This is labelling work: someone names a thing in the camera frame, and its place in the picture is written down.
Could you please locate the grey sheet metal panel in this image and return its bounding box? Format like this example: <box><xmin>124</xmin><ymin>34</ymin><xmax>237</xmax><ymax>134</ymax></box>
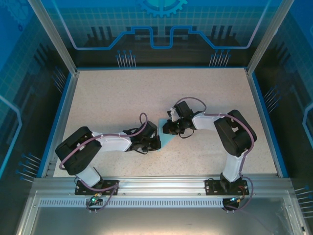
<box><xmin>14</xmin><ymin>190</ymin><xmax>313</xmax><ymax>235</ymax></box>

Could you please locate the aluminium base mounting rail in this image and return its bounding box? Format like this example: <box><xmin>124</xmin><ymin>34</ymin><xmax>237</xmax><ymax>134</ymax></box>
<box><xmin>31</xmin><ymin>174</ymin><xmax>294</xmax><ymax>196</ymax></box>

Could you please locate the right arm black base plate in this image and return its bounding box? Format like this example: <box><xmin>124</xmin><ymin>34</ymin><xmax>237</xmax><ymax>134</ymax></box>
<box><xmin>204</xmin><ymin>178</ymin><xmax>249</xmax><ymax>196</ymax></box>

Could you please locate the blue aluminium side rail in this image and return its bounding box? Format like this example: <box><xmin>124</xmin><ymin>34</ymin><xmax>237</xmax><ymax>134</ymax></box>
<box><xmin>36</xmin><ymin>70</ymin><xmax>80</xmax><ymax>178</ymax></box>
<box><xmin>244</xmin><ymin>68</ymin><xmax>291</xmax><ymax>179</ymax></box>

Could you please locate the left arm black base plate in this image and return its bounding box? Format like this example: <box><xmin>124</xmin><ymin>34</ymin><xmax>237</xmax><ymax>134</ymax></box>
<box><xmin>75</xmin><ymin>179</ymin><xmax>120</xmax><ymax>196</ymax></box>

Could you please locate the slotted grey cable duct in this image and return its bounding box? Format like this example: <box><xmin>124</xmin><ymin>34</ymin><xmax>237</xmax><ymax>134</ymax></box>
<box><xmin>39</xmin><ymin>199</ymin><xmax>278</xmax><ymax>208</ymax></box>

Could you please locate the light blue paper sheet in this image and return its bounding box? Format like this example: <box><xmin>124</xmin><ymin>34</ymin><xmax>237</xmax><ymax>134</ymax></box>
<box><xmin>157</xmin><ymin>118</ymin><xmax>176</xmax><ymax>152</ymax></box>

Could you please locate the aluminium frame post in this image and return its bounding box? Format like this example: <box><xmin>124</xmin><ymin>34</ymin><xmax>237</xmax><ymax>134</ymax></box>
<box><xmin>245</xmin><ymin>0</ymin><xmax>296</xmax><ymax>75</ymax></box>
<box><xmin>27</xmin><ymin>0</ymin><xmax>80</xmax><ymax>74</ymax></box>

